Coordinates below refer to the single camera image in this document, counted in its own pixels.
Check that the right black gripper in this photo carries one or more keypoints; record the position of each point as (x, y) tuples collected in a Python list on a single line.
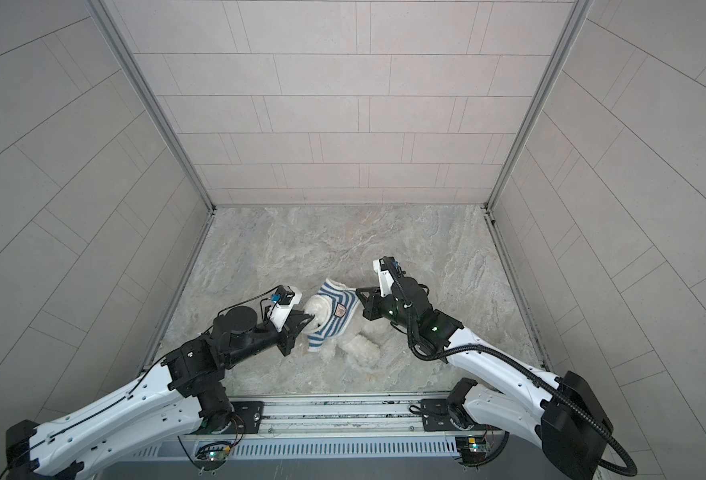
[(371, 307)]

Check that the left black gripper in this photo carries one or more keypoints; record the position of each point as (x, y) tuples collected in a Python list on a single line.
[(287, 333)]

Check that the blue white striped knit sweater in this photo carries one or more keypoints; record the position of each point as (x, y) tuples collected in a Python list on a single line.
[(333, 308)]

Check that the white plush teddy bear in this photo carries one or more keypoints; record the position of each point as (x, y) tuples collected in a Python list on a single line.
[(356, 343)]

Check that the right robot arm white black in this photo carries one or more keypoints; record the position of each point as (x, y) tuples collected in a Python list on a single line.
[(560, 414)]

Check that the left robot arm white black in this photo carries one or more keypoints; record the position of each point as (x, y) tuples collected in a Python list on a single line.
[(180, 395)]

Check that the white ventilation grille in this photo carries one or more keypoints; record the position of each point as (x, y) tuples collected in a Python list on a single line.
[(345, 448)]

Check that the left green circuit board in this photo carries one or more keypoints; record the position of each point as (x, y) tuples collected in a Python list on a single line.
[(214, 455)]

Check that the green circuit board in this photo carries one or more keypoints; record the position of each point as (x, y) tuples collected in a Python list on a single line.
[(472, 452), (214, 455)]

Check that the right green circuit board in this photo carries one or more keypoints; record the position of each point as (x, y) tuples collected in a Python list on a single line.
[(472, 452)]

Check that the right corner aluminium profile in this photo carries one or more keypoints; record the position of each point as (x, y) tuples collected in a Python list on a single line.
[(574, 22)]

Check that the corner aluminium profile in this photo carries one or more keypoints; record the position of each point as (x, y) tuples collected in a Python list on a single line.
[(110, 31), (574, 22)]

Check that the left corner aluminium profile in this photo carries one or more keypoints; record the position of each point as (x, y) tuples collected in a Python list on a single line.
[(110, 31)]

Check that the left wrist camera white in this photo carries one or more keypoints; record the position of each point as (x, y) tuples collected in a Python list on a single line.
[(284, 299)]

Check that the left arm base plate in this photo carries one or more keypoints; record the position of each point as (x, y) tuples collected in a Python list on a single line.
[(242, 417)]

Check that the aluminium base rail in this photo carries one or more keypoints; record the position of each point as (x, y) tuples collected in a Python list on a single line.
[(343, 415)]

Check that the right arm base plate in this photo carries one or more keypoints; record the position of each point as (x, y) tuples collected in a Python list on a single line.
[(449, 414)]

